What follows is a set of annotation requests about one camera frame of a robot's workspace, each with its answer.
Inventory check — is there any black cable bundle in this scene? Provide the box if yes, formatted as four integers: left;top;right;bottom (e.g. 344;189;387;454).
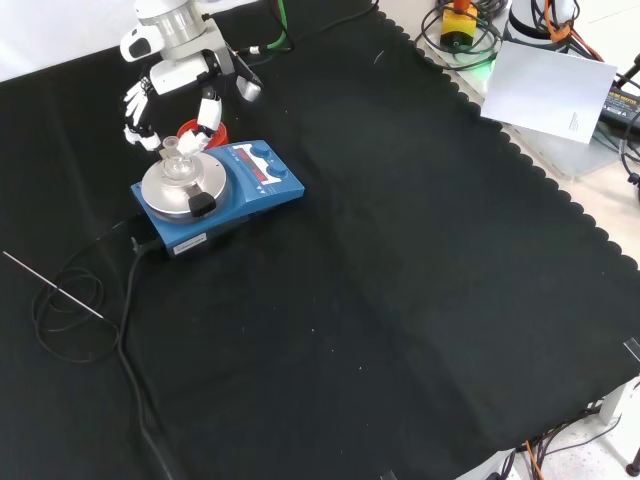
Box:
497;402;624;480

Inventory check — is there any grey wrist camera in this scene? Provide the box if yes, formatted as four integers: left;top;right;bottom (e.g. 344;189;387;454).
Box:
219;47;263;103

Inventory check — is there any heater with blue base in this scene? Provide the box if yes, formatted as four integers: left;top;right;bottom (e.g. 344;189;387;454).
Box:
130;139;307;260

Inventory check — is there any pale board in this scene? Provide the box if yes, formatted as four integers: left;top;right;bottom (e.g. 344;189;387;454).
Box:
416;27;632;180

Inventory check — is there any thick black power cable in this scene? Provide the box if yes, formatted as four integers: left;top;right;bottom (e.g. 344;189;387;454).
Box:
117;236;177;480

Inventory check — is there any orange cable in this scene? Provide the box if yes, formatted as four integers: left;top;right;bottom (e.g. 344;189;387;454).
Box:
536;0;607;62

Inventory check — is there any black coiled cable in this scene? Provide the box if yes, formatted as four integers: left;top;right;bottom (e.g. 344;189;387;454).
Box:
419;0;504;72

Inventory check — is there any green cable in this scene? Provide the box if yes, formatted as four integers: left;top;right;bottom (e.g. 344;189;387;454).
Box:
238;0;297;57

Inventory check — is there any clear round-bottom flask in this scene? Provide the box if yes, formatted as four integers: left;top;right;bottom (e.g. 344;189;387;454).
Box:
158;135;194;182

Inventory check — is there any white bench leg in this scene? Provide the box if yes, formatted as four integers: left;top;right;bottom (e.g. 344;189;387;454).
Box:
598;379;640;427

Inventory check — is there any yellow stop button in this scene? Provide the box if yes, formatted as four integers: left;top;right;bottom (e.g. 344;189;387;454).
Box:
439;0;481;52

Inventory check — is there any thin metal probe rod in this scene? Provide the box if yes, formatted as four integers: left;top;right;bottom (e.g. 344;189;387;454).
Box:
1;250;106;320

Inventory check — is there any white paper sheet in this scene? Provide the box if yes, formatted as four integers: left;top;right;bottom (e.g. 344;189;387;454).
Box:
479;40;620;148

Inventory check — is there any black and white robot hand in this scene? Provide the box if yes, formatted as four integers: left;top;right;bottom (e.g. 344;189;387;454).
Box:
122;47;237;154

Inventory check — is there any black power adapter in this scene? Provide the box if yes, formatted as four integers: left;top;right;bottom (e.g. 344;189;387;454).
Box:
596;84;640;134

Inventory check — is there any black bench cloth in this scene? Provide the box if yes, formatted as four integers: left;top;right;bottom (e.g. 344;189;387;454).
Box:
0;0;640;480

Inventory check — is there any black tripod leg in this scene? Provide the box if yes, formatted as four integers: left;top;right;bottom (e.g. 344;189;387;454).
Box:
615;48;640;92

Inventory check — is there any thin black probe cable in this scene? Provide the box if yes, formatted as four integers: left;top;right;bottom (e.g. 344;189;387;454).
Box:
32;214;147;364

